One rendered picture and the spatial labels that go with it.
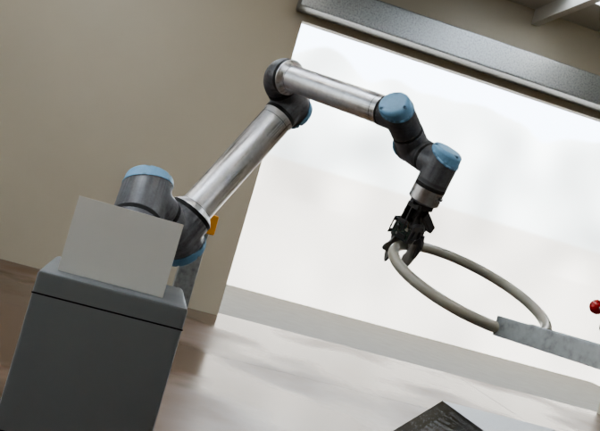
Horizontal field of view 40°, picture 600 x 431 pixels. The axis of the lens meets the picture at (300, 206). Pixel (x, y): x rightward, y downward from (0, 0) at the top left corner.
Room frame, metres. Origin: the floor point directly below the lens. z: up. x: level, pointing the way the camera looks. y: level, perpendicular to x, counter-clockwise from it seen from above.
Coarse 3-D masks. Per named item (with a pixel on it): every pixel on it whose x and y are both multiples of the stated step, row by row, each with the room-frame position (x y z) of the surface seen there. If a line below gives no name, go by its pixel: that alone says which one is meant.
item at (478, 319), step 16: (400, 240) 2.38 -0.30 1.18; (448, 256) 2.49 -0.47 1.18; (400, 272) 2.16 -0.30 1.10; (480, 272) 2.48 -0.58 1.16; (416, 288) 2.11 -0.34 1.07; (432, 288) 2.09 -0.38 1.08; (512, 288) 2.43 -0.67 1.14; (448, 304) 2.06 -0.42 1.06; (528, 304) 2.37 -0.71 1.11; (480, 320) 2.05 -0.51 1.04; (544, 320) 2.26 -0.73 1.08
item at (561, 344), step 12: (504, 324) 2.04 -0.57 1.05; (516, 324) 2.01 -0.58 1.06; (528, 324) 1.98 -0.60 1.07; (504, 336) 2.03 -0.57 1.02; (516, 336) 2.00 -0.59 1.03; (528, 336) 1.96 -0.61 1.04; (540, 336) 1.93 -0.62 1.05; (552, 336) 1.90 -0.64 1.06; (564, 336) 1.87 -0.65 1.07; (540, 348) 1.92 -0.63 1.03; (552, 348) 1.89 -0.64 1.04; (564, 348) 1.86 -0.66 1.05; (576, 348) 1.83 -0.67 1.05; (588, 348) 1.80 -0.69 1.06; (576, 360) 1.82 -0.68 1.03; (588, 360) 1.79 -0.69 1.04
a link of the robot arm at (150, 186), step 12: (132, 168) 2.48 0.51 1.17; (144, 168) 2.47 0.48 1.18; (156, 168) 2.48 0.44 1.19; (132, 180) 2.43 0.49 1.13; (144, 180) 2.43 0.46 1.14; (156, 180) 2.45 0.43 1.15; (168, 180) 2.49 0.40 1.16; (120, 192) 2.43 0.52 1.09; (132, 192) 2.40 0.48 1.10; (144, 192) 2.40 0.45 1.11; (156, 192) 2.43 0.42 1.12; (168, 192) 2.48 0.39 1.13; (144, 204) 2.38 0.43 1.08; (156, 204) 2.41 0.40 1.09; (168, 204) 2.47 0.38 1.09; (168, 216) 2.47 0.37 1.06
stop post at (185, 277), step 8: (216, 216) 3.34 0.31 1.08; (216, 224) 3.34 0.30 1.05; (208, 232) 3.34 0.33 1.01; (200, 256) 3.36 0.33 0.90; (192, 264) 3.35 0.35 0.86; (176, 272) 3.39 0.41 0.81; (184, 272) 3.35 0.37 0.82; (192, 272) 3.35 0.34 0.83; (176, 280) 3.34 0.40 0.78; (184, 280) 3.35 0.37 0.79; (192, 280) 3.36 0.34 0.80; (184, 288) 3.35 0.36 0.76; (192, 288) 3.36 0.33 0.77; (184, 296) 3.35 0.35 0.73
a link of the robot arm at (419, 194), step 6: (414, 186) 2.32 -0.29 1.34; (420, 186) 2.30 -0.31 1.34; (414, 192) 2.31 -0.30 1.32; (420, 192) 2.30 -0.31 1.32; (426, 192) 2.29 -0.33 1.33; (414, 198) 2.31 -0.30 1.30; (420, 198) 2.30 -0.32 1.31; (426, 198) 2.29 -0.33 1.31; (432, 198) 2.29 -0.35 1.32; (438, 198) 2.31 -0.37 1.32; (426, 204) 2.30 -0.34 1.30; (432, 204) 2.30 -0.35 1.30; (438, 204) 2.32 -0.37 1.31
